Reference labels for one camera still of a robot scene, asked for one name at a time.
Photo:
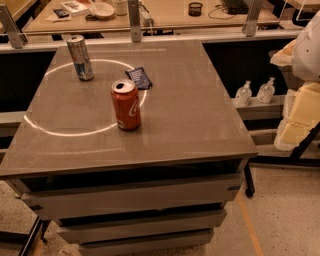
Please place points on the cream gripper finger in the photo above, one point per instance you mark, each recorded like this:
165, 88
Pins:
284, 56
301, 113

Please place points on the red coke can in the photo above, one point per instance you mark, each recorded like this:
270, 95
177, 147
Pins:
125, 100

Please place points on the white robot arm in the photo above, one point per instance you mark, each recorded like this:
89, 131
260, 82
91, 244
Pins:
306, 54

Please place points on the silver blue energy drink can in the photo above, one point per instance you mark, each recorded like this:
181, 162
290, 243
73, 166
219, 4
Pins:
79, 54

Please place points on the right clear sanitizer bottle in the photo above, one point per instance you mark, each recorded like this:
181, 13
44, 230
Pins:
266, 91

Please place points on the clear sanitizer bottle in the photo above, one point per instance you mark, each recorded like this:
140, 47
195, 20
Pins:
266, 91
243, 95

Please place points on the left clear sanitizer bottle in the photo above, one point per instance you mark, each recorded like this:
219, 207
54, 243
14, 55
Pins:
243, 95

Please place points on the black keyboard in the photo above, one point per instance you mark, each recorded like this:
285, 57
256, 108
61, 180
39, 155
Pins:
235, 7

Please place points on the black mesh pen cup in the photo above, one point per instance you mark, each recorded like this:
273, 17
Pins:
195, 9

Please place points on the white power strip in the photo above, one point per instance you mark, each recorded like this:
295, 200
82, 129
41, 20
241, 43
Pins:
145, 16

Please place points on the dark blue snack packet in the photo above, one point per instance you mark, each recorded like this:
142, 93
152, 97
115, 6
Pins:
139, 77

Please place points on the grey drawer cabinet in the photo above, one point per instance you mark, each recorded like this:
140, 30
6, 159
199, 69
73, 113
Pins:
112, 191

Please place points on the white cup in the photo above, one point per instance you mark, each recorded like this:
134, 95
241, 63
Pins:
120, 7

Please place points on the white bowl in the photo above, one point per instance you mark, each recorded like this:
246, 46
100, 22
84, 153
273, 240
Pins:
102, 10

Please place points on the white booklet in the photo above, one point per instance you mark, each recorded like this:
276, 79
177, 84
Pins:
74, 7

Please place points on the black smartphone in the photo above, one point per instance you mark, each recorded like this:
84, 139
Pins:
61, 13

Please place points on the right metal bracket post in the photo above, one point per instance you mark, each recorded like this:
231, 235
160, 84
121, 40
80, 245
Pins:
250, 26

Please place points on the metal bracket post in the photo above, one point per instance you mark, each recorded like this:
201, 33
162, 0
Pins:
16, 37
134, 20
250, 26

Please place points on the middle metal bracket post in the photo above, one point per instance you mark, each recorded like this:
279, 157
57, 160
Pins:
134, 20

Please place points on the left metal bracket post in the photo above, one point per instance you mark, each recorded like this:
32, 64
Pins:
16, 37

